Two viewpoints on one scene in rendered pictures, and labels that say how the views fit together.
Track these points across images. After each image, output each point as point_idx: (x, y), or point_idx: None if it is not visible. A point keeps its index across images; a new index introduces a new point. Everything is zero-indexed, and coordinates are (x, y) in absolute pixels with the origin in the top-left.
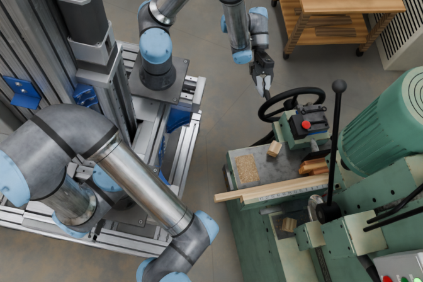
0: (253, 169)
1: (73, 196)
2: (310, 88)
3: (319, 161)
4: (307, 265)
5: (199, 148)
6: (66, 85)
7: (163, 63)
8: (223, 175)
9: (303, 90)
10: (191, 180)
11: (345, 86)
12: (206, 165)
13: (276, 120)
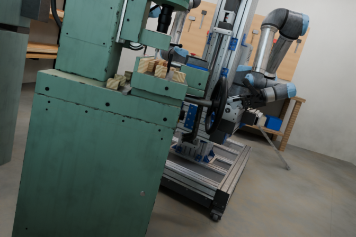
0: (170, 67)
1: (175, 24)
2: (225, 78)
3: (166, 61)
4: None
5: (197, 216)
6: (212, 25)
7: (237, 72)
8: (168, 219)
9: (223, 76)
10: (169, 201)
11: None
12: (180, 214)
13: (206, 125)
